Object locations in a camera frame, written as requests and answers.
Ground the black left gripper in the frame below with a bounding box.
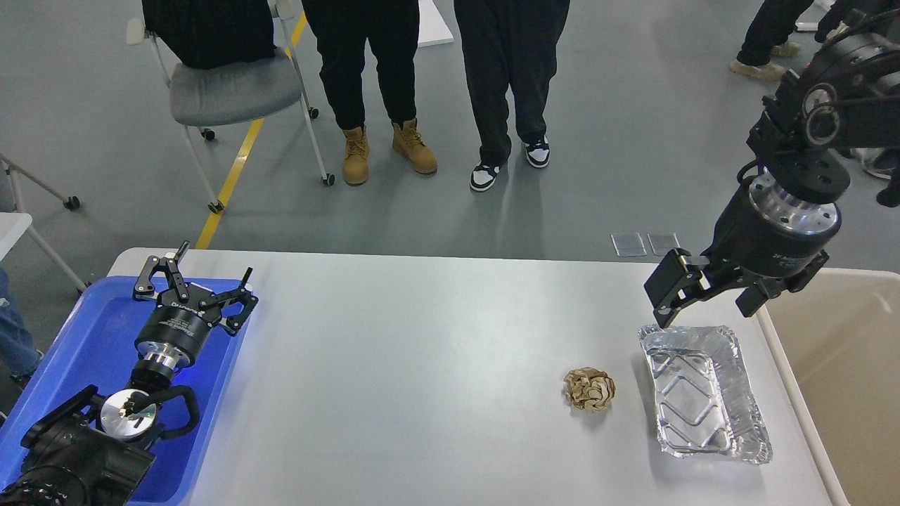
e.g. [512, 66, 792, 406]
[133, 241, 259, 368]

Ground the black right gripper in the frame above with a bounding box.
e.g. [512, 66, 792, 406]
[643, 174, 842, 329]

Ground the aluminium foil tray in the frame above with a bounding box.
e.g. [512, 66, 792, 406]
[638, 324, 773, 465]

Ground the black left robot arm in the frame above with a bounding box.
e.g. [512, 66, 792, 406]
[2, 244, 258, 505]

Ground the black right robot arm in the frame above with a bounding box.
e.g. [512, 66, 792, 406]
[644, 2, 899, 329]

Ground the right floor plate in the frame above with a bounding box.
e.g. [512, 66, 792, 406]
[647, 233, 681, 257]

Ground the floor plate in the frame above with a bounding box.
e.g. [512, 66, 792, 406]
[647, 233, 681, 257]
[610, 233, 648, 257]

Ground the left floor plate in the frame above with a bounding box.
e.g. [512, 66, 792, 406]
[610, 233, 648, 257]

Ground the blue plastic tray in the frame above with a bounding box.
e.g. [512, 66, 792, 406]
[1, 276, 245, 505]

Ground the beige plastic bin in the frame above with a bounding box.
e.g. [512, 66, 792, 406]
[756, 268, 899, 505]

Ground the crumpled brown paper ball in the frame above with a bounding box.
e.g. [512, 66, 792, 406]
[563, 368, 616, 413]

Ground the person in blue jeans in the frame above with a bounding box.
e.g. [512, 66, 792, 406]
[1, 269, 45, 391]

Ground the white table at left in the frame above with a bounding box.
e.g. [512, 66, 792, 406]
[1, 155, 90, 295]

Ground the grey office chair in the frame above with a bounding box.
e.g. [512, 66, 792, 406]
[126, 0, 336, 214]

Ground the black jacket on chair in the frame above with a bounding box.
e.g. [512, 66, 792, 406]
[141, 1, 276, 70]

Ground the person in beige shoes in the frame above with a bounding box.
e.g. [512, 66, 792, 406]
[728, 1, 813, 82]

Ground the person with tan boots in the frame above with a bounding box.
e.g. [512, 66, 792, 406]
[301, 0, 438, 187]

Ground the person with black-white sneakers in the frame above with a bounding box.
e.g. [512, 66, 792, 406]
[454, 1, 571, 192]

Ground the white board on floor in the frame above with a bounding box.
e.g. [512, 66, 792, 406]
[418, 0, 454, 48]

